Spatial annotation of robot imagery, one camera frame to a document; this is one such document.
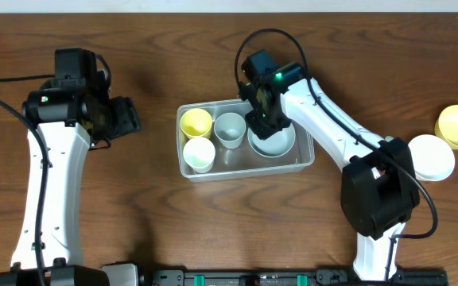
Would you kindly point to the white plastic cup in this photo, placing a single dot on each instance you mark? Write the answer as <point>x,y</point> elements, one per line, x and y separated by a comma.
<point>199,154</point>

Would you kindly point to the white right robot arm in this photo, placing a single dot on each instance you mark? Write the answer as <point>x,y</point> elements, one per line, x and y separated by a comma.
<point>378,187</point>

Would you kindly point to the grey blue plastic cup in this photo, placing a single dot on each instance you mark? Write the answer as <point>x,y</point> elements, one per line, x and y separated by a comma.
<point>230,129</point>

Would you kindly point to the clear plastic container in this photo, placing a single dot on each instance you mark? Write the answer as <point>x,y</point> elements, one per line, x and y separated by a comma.
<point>243,161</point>

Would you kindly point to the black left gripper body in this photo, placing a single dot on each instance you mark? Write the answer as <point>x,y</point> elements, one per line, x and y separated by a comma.
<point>122,117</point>

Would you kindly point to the grey blue plastic bowl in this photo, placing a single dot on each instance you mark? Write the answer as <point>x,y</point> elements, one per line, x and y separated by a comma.
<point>275,146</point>

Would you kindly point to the yellow plastic cup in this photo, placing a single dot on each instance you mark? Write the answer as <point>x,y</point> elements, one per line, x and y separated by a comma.
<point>196,123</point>

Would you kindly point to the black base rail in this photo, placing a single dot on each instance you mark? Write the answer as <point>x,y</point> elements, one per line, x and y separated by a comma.
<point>317,277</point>

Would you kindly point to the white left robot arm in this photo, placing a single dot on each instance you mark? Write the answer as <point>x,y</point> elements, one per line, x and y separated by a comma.
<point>64,126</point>

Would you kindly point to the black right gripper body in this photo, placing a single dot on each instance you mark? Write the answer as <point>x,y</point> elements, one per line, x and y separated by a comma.
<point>265,121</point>

